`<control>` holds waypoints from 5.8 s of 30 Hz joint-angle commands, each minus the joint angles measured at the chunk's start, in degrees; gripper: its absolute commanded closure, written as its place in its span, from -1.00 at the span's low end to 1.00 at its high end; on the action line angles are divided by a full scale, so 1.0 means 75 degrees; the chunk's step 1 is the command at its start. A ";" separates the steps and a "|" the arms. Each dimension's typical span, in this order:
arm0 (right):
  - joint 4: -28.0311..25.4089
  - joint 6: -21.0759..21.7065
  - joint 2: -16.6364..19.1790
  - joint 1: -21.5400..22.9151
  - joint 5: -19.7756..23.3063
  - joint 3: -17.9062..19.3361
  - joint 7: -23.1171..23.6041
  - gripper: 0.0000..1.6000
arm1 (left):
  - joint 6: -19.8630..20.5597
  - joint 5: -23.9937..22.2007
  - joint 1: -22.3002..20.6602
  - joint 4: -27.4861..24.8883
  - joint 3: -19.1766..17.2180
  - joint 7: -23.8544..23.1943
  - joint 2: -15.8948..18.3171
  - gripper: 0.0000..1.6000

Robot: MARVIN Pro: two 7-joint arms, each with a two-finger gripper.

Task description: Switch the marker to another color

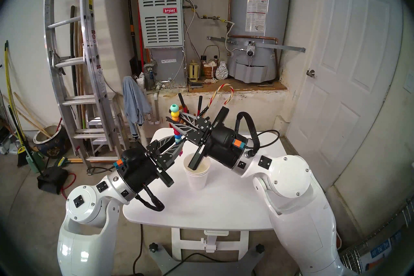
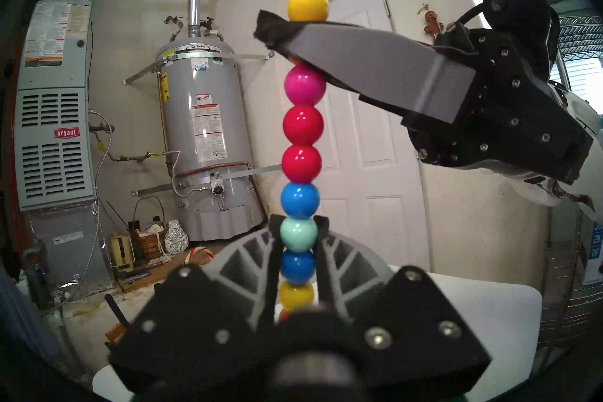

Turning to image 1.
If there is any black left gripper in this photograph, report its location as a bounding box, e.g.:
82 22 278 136
117 135 186 194

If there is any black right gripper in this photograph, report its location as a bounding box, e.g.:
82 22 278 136
165 106 248 171

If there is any multicolour bead marker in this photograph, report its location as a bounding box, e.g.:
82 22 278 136
168 103 184 156

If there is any white paper cup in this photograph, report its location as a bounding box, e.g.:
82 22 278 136
184 170 210 191
183 153 211 174
184 167 211 177

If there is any red white candy cane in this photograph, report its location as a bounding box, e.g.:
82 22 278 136
207 84 234 110

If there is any white pvc pipe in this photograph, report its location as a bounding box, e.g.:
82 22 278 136
137 91 162 150

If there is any yellow green thermos jug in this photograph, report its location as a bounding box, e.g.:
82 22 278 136
188 60 200 83

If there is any blue hanging cloth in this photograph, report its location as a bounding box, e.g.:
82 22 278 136
122 76 152 137

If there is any foil wrapped lump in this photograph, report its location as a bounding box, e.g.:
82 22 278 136
215 61 229 80

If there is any small aluminium step ladder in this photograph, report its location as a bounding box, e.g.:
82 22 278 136
82 93 133 158

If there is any plywood platform board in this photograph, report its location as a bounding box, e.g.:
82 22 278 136
188 80 288 93

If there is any white table stand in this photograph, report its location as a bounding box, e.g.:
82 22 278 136
171 228 249 261

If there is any grey water heater tank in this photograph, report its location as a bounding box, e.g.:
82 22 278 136
226 0 293 83

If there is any grey table base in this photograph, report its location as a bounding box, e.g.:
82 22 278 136
149 243 266 276

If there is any dark glazed ceramic pot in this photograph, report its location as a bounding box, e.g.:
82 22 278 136
33 124 70 159

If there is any brass gas pipe with valve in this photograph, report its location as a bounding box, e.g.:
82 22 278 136
194 13 233 25

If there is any grey Bryant furnace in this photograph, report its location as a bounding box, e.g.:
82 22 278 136
134 0 188 88

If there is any black dustpan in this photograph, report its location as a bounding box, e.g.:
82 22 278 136
37 167 69 195

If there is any aluminium extension ladder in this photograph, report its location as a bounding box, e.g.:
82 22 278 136
44 0 130 175

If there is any green plastic bottle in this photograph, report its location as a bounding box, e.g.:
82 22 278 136
26 151 46 174

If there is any wooden stake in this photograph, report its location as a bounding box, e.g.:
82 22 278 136
14 93 52 138

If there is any white panel door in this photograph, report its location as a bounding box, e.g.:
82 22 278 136
286 0 405 182

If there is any blue white printed box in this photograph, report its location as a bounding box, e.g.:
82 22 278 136
365 237 397 274

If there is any black sleeved left arm cable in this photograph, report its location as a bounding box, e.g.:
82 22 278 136
134 185 165 212

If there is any black sleeved arm cable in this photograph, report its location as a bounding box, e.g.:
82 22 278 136
235 111 280 158
134 185 165 212

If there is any wicker basket with handle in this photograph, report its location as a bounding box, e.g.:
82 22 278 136
202 46 220 79

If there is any black sleeved right arm cable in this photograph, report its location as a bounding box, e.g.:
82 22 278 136
235 111 280 158

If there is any red extension cable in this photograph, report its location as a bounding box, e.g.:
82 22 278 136
61 173 78 200

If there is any red long tool handle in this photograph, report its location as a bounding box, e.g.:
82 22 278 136
138 17 145 69

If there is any black floor power cable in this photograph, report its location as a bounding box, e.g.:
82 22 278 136
133 224 144 276

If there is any white flexible hose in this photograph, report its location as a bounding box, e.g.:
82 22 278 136
225 22 248 53

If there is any black cable on table base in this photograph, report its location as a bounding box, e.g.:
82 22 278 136
170 253 233 276

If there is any wooden long tool handle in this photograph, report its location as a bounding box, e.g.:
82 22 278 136
75 17 87 127

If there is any grey metal heater strap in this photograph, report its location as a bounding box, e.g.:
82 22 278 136
207 36 306 53

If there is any black long tool handle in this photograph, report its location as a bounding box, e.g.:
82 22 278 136
70 5 80 124

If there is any yellow handle broom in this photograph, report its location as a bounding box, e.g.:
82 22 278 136
4 41 29 167

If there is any white wall switch plate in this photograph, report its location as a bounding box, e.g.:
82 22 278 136
403 72 414 93

